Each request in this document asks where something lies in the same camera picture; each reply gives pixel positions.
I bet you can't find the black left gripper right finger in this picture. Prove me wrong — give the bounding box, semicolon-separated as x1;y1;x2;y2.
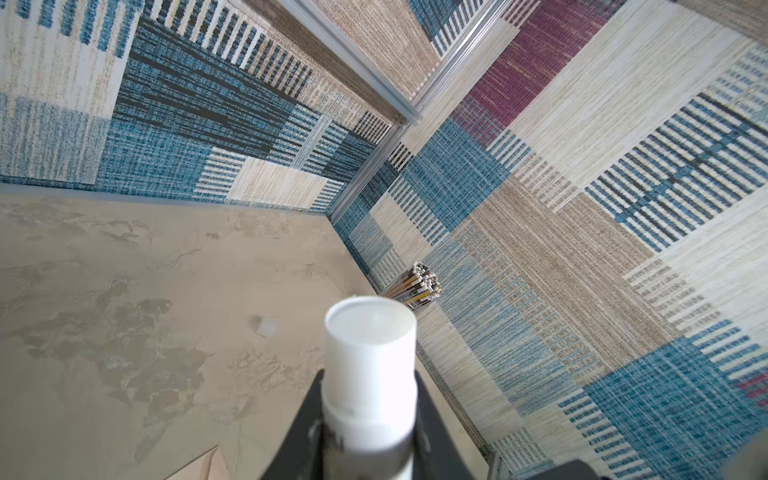
413;371;473;480

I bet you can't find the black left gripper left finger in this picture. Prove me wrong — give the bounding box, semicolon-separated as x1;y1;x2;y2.
261;369;324;480

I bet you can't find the white glue stick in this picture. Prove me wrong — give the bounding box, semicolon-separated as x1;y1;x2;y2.
321;296;418;479

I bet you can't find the pink envelope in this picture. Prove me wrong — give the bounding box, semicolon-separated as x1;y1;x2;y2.
167;446;230;480

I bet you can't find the cup of pencils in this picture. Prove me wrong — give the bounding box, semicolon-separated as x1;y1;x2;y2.
379;262;443;311

